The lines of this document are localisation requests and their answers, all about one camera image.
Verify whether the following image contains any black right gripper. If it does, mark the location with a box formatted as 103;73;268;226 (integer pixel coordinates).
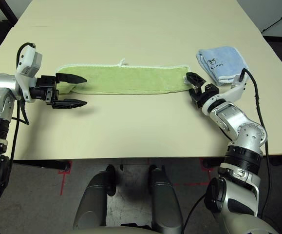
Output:
186;71;220;109

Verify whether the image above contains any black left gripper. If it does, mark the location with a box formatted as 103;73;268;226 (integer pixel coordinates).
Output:
30;72;88;110

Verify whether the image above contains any green towel white trim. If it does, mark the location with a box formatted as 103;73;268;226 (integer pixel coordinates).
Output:
55;58;190;95

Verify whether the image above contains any light blue folded towel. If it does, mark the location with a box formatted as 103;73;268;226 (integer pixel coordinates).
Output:
195;45;250;86

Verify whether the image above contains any black table foot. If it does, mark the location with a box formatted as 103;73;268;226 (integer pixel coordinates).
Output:
203;159;226;170
11;159;71;171

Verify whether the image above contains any grey robot right leg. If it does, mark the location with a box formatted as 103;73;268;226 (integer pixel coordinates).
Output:
148;165;184;232

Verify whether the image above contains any pale robot waist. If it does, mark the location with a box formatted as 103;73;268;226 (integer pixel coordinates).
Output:
70;226;156;234

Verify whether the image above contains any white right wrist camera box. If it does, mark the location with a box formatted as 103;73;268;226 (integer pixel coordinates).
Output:
215;74;248;103

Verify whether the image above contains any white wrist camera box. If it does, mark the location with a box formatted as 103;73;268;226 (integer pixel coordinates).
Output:
15;43;44;102
215;74;248;103

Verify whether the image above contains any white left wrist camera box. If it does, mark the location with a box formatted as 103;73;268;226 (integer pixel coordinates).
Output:
15;43;44;102

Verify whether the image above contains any black metal frame bar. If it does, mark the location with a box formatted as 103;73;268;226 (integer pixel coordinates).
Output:
0;0;17;27

